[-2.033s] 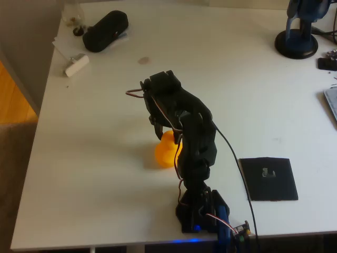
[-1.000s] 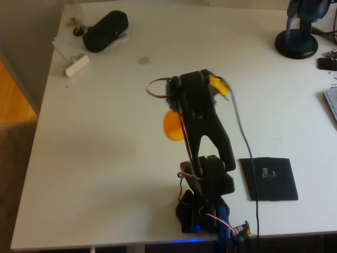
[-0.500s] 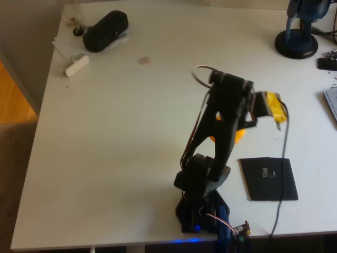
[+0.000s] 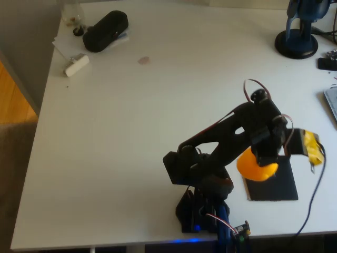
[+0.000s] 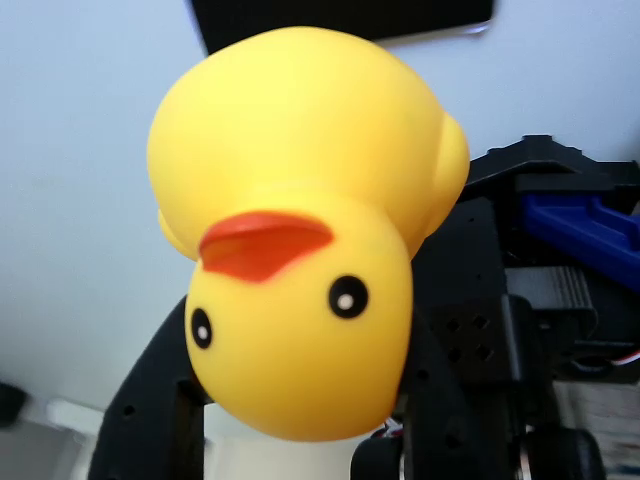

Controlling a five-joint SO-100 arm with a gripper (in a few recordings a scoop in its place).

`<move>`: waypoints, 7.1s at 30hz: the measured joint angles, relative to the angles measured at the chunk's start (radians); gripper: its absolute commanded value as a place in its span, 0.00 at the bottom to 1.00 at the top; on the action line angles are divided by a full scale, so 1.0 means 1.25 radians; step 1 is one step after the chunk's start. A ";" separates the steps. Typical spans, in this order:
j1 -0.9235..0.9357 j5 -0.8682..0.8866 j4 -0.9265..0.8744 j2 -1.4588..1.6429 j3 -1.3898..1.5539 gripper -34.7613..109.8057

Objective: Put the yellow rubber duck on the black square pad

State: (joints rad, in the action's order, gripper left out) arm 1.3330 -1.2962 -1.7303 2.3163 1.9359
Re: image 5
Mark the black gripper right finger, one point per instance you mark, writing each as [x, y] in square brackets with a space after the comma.
[440, 425]

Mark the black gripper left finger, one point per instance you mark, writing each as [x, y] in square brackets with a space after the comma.
[140, 400]

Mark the black square mat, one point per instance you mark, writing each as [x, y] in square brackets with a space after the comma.
[350, 15]

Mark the blue table clamp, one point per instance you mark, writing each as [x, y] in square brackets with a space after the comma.
[575, 225]

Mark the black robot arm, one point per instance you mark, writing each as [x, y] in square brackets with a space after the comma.
[550, 160]

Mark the yellow rubber duck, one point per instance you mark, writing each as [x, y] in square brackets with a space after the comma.
[300, 150]

